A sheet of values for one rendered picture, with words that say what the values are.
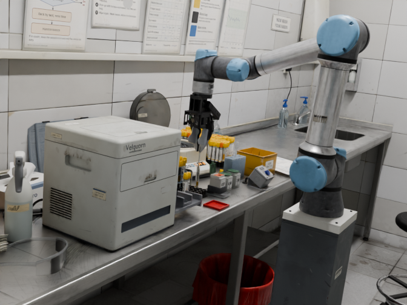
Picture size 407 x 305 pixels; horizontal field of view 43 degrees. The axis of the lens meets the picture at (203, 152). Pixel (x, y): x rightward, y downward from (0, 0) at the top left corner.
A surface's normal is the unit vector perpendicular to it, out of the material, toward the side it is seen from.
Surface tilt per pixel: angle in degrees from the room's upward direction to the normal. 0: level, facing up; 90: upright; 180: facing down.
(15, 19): 90
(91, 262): 0
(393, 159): 90
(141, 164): 90
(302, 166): 97
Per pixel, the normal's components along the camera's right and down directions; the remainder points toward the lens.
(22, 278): 0.10, -0.97
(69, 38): 0.84, 0.28
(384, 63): -0.53, 0.14
